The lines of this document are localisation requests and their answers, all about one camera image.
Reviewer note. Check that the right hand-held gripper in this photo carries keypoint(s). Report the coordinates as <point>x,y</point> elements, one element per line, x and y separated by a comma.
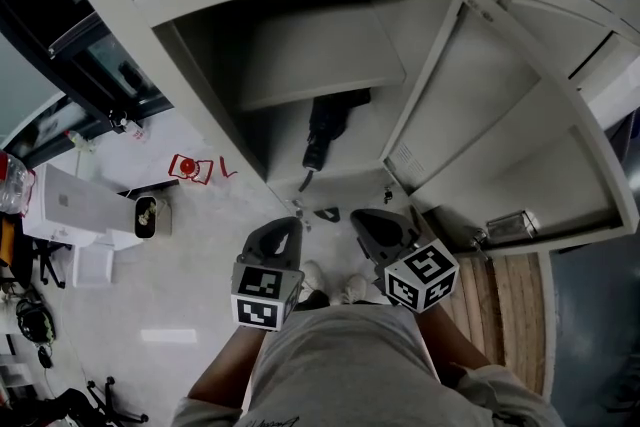
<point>422,277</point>

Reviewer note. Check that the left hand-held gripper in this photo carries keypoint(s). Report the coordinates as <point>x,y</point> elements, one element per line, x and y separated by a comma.
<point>257,297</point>

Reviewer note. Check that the black garment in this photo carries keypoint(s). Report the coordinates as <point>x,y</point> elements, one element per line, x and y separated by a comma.
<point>327,120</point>

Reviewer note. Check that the person's right forearm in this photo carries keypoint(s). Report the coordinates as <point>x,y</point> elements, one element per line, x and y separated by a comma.
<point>450,340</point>

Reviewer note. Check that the person's left forearm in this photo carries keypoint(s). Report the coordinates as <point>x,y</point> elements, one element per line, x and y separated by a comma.
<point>225,365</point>

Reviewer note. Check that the person's left white shoe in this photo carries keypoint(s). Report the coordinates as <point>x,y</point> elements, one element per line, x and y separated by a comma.
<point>312,277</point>

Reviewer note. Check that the person's white shoe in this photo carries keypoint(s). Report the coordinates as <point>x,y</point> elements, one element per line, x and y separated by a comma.
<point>312,277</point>
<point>355,289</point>

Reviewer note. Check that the small black triangular pad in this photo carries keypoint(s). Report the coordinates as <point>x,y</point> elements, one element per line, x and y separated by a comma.
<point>327,214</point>

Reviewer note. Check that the person's black trousers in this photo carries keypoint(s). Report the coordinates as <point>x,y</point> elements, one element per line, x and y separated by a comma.
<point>312,300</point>

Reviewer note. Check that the person's right white shoe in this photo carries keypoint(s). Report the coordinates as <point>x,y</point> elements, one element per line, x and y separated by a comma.
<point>355,289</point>

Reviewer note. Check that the person's grey shirt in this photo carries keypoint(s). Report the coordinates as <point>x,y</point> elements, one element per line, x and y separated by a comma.
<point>340,365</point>

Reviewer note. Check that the small beige trash bin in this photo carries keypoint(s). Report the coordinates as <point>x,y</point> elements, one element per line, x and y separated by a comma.
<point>146,217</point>

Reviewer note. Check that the wooden slat pallet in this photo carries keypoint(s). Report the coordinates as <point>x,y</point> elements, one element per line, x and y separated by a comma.
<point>505,315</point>

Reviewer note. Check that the white low platform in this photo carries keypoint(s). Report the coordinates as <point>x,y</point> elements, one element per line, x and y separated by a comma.
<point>145,155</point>

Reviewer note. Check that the bottle with red label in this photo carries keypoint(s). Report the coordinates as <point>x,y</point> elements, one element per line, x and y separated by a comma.
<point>136,132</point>

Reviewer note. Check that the small white box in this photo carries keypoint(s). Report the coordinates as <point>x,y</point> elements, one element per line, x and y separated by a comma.
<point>92,265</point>

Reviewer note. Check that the large white box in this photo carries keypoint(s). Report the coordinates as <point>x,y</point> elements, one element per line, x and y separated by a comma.
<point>75,205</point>

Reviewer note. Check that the clear spray bottle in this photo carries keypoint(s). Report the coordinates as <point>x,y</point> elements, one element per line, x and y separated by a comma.
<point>80,141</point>

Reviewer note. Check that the black computer mouse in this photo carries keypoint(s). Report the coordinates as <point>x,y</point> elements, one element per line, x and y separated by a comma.
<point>45,356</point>

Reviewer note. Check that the black wheeled chair base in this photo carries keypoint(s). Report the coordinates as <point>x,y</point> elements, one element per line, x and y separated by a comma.
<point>75,407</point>

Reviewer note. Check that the black and orange office chair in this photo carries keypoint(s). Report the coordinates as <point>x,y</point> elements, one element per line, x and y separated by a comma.
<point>17,255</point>

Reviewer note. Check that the pack of clear bottles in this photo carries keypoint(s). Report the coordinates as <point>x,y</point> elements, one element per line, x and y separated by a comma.
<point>14,182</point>

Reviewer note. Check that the black glass cabinet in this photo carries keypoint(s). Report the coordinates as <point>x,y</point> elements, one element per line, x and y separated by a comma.
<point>65,40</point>

